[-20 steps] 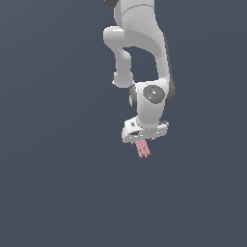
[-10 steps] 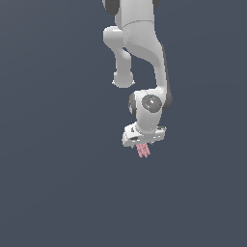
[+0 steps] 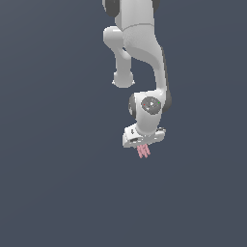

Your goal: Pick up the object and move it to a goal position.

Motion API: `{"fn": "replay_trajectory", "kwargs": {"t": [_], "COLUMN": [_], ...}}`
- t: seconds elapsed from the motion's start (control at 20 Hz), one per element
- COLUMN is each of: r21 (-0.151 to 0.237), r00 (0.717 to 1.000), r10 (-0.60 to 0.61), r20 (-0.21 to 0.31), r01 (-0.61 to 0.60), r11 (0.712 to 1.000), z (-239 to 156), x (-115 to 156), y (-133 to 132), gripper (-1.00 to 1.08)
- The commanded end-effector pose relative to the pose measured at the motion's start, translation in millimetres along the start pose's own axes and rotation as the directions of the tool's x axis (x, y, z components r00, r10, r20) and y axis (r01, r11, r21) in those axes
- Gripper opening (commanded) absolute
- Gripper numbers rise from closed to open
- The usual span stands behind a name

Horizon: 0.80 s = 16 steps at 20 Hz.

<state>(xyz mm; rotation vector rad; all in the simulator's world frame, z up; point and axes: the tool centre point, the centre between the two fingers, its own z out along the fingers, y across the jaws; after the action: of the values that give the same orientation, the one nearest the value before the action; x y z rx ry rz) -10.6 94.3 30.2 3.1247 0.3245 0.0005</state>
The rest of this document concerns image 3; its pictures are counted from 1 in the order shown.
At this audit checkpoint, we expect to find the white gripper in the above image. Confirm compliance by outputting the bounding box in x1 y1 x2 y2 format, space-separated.
122 123 167 159

